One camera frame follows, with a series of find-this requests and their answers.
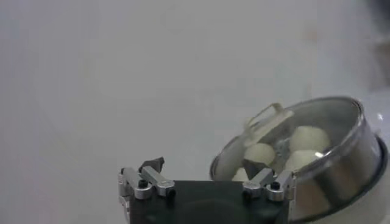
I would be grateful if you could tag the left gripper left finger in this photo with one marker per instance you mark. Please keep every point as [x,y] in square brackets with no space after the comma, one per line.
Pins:
[150,182]

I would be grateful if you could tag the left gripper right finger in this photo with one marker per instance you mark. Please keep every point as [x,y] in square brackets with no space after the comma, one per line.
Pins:
[268,184]

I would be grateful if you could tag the white steamed baozi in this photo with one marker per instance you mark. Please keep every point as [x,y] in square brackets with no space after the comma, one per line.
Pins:
[260,153]
[240,176]
[309,138]
[301,159]

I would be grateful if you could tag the round glass pot lid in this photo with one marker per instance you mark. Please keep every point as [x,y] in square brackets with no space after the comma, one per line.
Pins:
[268,121]

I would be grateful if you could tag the stainless steel steamer basket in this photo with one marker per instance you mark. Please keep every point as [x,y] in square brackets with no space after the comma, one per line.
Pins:
[350,170]

